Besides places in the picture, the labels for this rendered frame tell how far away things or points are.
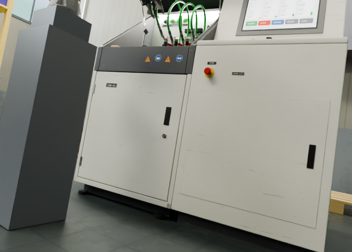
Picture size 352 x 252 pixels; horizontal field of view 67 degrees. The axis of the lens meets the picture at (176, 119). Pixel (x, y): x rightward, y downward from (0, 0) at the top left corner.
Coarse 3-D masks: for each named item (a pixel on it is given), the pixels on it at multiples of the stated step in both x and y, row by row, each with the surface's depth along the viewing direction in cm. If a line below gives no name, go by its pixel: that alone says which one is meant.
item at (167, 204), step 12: (96, 72) 172; (180, 120) 141; (84, 132) 169; (180, 132) 140; (180, 144) 139; (84, 180) 164; (84, 192) 164; (96, 192) 167; (108, 192) 163; (120, 192) 151; (132, 192) 148; (132, 204) 155; (144, 204) 151; (156, 204) 140; (168, 204) 137; (156, 216) 140; (168, 216) 144
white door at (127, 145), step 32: (96, 96) 168; (128, 96) 158; (160, 96) 148; (96, 128) 165; (128, 128) 155; (160, 128) 145; (96, 160) 162; (128, 160) 152; (160, 160) 143; (160, 192) 140
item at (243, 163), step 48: (240, 0) 169; (336, 0) 144; (240, 48) 132; (288, 48) 122; (336, 48) 114; (192, 96) 140; (240, 96) 128; (288, 96) 119; (336, 96) 111; (192, 144) 136; (240, 144) 125; (288, 144) 117; (336, 144) 109; (192, 192) 133; (240, 192) 123; (288, 192) 114; (240, 240) 124; (288, 240) 112
